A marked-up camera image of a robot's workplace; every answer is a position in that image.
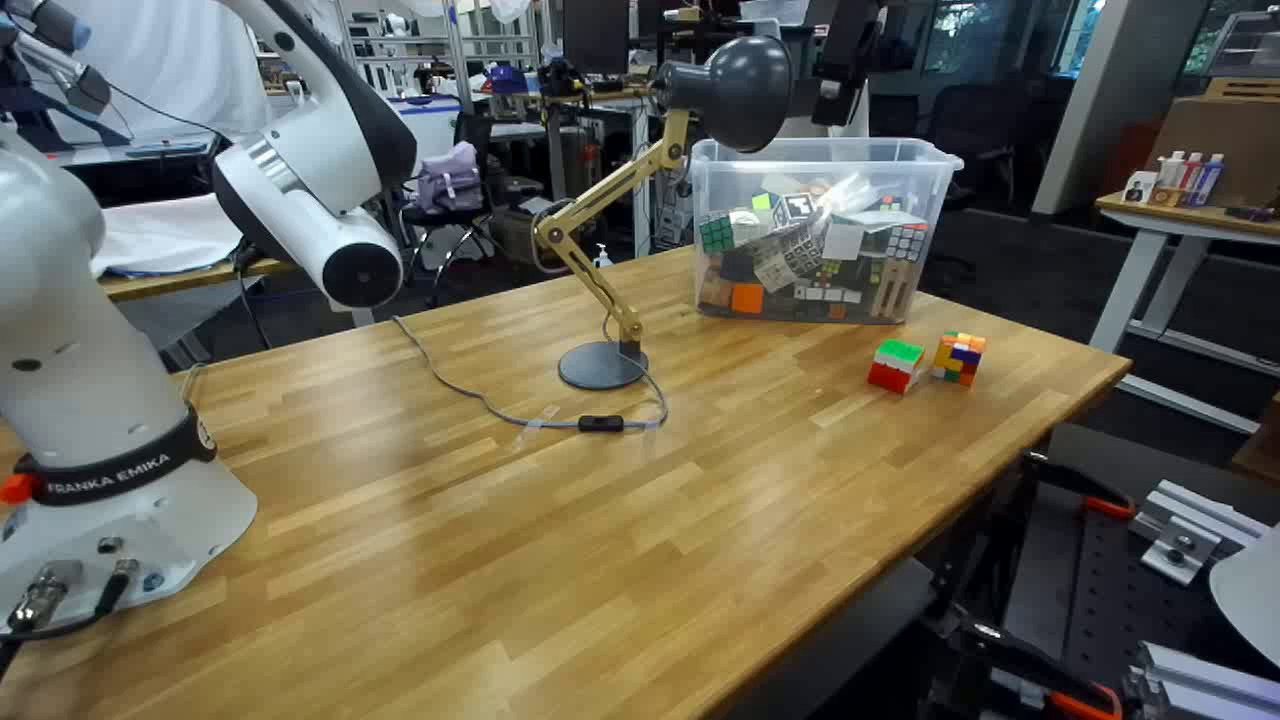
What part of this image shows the table with white cloth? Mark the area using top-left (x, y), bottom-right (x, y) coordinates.
top-left (90, 194), bottom-right (294, 305)

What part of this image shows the gold desk lamp dark shade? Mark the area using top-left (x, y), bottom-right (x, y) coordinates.
top-left (526, 32), bottom-right (793, 397)

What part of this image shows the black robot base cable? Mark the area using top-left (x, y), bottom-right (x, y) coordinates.
top-left (0, 556), bottom-right (144, 671)

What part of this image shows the clear plastic storage bin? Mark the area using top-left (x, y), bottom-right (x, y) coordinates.
top-left (686, 132), bottom-right (968, 328)

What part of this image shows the grey background robot gripper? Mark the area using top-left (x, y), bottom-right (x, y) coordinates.
top-left (0, 0), bottom-right (116, 115)

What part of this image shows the scrambled multicolour puzzle cube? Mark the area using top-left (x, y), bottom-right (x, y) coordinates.
top-left (928, 328), bottom-right (993, 393)

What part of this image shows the orange handled bar clamp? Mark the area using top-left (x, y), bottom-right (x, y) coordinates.
top-left (957, 616), bottom-right (1131, 720)
top-left (1022, 453), bottom-right (1137, 530)

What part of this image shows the green and red puzzle cube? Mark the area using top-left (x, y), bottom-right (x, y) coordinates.
top-left (865, 336), bottom-right (928, 399)

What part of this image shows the tan cardboard box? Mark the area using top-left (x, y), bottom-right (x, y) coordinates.
top-left (1153, 77), bottom-right (1280, 214)

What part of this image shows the black perforated breadboard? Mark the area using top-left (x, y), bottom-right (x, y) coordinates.
top-left (1004, 424), bottom-right (1280, 686)

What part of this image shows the lamp cable with switch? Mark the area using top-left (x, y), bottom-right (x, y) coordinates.
top-left (383, 314), bottom-right (671, 440)

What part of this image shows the blue bottle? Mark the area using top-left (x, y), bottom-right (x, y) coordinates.
top-left (1193, 148), bottom-right (1226, 214)

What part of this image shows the aluminium extrusion bar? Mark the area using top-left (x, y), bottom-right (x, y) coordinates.
top-left (1131, 476), bottom-right (1272, 587)
top-left (1131, 640), bottom-right (1280, 720)

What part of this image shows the white hanging sheet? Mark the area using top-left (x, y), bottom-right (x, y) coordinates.
top-left (51, 0), bottom-right (356, 144)

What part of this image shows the white legged side table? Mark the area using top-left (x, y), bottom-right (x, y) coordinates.
top-left (1084, 187), bottom-right (1280, 440)

